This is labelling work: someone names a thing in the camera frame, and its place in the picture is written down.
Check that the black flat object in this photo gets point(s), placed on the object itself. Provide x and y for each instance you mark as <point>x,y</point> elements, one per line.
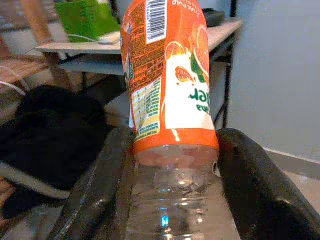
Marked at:
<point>213,16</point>

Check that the orange juice plastic bottle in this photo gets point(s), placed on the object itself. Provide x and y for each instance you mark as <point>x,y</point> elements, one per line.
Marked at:
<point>175,75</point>

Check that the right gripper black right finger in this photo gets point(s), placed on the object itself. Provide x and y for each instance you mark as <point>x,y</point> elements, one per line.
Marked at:
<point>262,195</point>

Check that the black clothes pile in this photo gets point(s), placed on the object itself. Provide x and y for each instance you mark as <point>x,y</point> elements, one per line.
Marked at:
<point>55,130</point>

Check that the brown wooden chair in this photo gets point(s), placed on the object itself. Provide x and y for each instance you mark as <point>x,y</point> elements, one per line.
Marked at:
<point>37,22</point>

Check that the green cardboard box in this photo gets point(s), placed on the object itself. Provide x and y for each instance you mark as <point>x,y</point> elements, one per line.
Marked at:
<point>85,20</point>

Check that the wood desk black frame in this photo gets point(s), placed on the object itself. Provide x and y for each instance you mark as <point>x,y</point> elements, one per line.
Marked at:
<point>82,48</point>

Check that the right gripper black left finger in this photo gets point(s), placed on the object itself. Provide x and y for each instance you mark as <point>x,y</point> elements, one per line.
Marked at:
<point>100,190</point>

